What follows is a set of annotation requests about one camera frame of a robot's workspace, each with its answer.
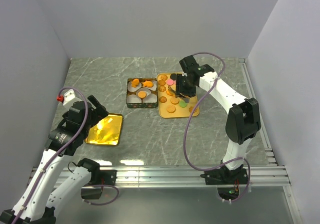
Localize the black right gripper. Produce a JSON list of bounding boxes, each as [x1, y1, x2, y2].
[[175, 74, 197, 99]]

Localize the metal tongs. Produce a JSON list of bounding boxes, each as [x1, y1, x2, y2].
[[168, 86, 190, 104]]

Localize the orange fish cookie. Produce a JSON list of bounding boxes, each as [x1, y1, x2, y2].
[[142, 81, 154, 88], [131, 79, 141, 88]]

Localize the green cookie tin box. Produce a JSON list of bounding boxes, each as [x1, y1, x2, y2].
[[126, 78, 159, 109]]

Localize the round orange chip cookie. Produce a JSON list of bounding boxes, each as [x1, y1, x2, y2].
[[137, 91, 147, 98]]

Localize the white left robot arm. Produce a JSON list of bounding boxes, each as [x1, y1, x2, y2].
[[0, 95, 109, 223]]

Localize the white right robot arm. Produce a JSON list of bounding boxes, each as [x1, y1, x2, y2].
[[175, 55, 261, 184]]

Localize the black round cookie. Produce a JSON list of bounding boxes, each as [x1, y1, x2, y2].
[[170, 73, 177, 81]]

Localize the pink round cookie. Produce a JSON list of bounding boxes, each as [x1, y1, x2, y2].
[[166, 79, 175, 86]]

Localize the green round cookie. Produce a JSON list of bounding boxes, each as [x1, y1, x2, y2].
[[179, 101, 188, 108]]

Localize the swirl brown cookie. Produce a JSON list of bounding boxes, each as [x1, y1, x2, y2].
[[160, 75, 168, 81]]

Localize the gold cookie tray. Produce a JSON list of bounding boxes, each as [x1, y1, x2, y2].
[[156, 73, 198, 118]]

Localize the round tan sandwich cookie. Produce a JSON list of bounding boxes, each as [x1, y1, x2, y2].
[[166, 105, 176, 113]]

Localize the gold tin lid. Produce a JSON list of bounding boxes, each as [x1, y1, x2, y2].
[[84, 113, 123, 146]]

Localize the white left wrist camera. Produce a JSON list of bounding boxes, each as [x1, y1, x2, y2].
[[56, 89, 77, 109]]

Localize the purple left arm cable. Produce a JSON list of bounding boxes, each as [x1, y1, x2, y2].
[[9, 87, 120, 222]]

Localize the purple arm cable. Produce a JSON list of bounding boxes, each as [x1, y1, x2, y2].
[[183, 51, 251, 204], [9, 87, 120, 222]]

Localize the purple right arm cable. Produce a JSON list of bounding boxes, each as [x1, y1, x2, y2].
[[183, 51, 251, 204]]

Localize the aluminium mounting rail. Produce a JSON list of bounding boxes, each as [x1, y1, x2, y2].
[[29, 165, 292, 189]]

